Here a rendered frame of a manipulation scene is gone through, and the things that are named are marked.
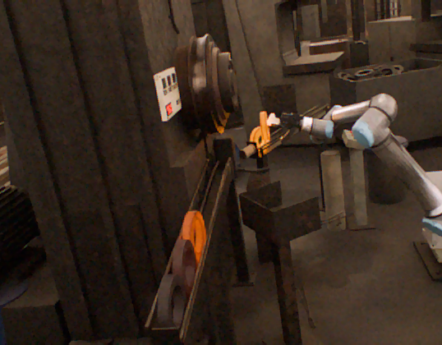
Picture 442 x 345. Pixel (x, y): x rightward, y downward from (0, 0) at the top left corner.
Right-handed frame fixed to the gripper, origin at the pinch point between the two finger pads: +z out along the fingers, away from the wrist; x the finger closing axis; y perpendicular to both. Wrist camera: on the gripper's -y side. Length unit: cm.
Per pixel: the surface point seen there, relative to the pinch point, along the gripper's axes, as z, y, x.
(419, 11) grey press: -146, 82, -327
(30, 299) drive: 97, -92, 66
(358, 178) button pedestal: -64, -34, -37
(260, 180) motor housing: -3.5, -32.2, 2.8
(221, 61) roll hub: 23, 33, 36
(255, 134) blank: 3.9, -10.3, -12.1
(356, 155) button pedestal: -59, -19, -36
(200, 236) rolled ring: 15, -26, 94
